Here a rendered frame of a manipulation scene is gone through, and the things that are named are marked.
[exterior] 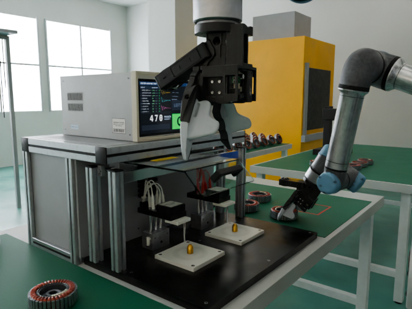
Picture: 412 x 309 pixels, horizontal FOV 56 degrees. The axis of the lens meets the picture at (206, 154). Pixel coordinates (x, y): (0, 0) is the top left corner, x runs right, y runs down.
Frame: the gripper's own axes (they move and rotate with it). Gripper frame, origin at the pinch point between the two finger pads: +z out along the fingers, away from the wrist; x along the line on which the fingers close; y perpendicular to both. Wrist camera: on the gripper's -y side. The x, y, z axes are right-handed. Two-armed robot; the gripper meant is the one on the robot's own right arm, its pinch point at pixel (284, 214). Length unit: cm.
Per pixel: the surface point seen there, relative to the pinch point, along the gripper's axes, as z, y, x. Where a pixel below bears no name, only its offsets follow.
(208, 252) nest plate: -3, 1, -55
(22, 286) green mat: 15, -23, -96
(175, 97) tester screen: -34, -37, -50
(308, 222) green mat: -4.3, 9.9, -0.3
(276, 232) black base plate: -4.9, 6.9, -22.6
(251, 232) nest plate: -3.2, 1.7, -31.0
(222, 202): -7.1, -11.4, -35.2
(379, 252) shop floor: 67, 36, 180
